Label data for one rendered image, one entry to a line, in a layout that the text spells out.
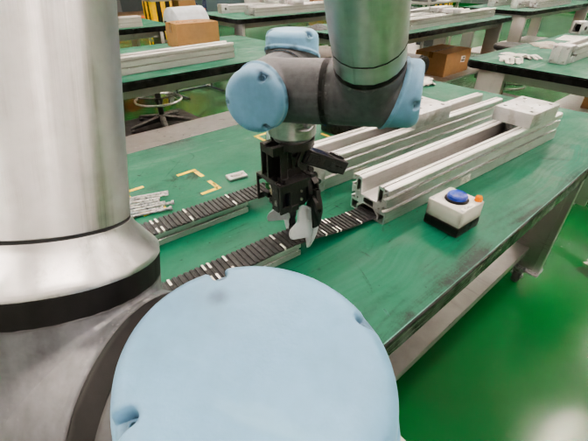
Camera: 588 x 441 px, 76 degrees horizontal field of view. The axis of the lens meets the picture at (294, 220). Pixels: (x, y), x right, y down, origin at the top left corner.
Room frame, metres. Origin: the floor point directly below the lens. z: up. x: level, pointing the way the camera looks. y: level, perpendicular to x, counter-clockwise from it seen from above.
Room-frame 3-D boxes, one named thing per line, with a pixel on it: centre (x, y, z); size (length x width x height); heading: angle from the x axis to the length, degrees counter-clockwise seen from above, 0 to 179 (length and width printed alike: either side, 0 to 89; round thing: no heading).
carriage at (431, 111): (1.09, -0.36, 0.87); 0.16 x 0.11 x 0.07; 127
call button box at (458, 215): (0.67, -0.33, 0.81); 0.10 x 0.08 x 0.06; 37
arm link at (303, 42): (0.57, 0.00, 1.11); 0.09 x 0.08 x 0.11; 162
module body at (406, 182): (0.94, -0.48, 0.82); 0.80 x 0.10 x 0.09; 127
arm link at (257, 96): (0.47, 0.02, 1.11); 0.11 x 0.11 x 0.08; 72
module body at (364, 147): (1.09, -0.36, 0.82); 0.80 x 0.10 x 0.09; 127
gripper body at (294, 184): (0.57, 0.01, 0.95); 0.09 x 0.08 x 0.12; 127
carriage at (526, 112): (1.09, -0.68, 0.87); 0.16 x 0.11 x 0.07; 127
